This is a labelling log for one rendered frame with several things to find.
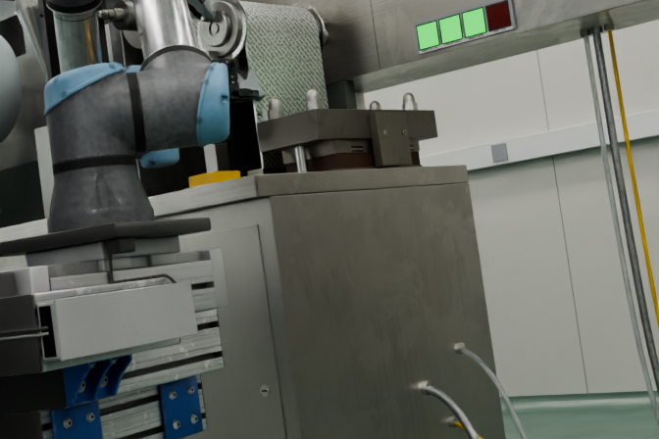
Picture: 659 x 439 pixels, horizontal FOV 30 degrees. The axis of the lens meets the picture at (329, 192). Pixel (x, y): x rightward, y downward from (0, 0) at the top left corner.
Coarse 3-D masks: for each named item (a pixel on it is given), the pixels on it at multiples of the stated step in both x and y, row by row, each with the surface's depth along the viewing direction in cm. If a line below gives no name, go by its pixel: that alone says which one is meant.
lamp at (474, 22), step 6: (468, 12) 257; (474, 12) 256; (480, 12) 255; (468, 18) 257; (474, 18) 256; (480, 18) 256; (468, 24) 257; (474, 24) 256; (480, 24) 256; (468, 30) 258; (474, 30) 257; (480, 30) 256
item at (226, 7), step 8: (216, 8) 259; (224, 8) 258; (232, 8) 256; (232, 16) 256; (200, 24) 262; (232, 24) 256; (200, 32) 262; (232, 32) 256; (232, 40) 256; (208, 48) 261; (216, 48) 260; (224, 48) 258; (232, 48) 257; (240, 56) 263
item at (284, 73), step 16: (256, 48) 258; (272, 48) 261; (288, 48) 266; (304, 48) 270; (320, 48) 274; (256, 64) 257; (272, 64) 261; (288, 64) 265; (304, 64) 269; (320, 64) 273; (272, 80) 260; (288, 80) 264; (304, 80) 268; (320, 80) 272; (272, 96) 259; (288, 96) 263; (304, 96) 267; (320, 96) 271; (256, 112) 255; (288, 112) 263
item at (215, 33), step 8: (216, 16) 258; (224, 16) 256; (208, 24) 259; (216, 24) 258; (224, 24) 256; (208, 32) 259; (216, 32) 258; (224, 32) 256; (208, 40) 259; (216, 40) 258; (224, 40) 257
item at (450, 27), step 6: (450, 18) 260; (456, 18) 259; (444, 24) 261; (450, 24) 260; (456, 24) 259; (444, 30) 261; (450, 30) 260; (456, 30) 259; (444, 36) 261; (450, 36) 260; (456, 36) 259; (444, 42) 261
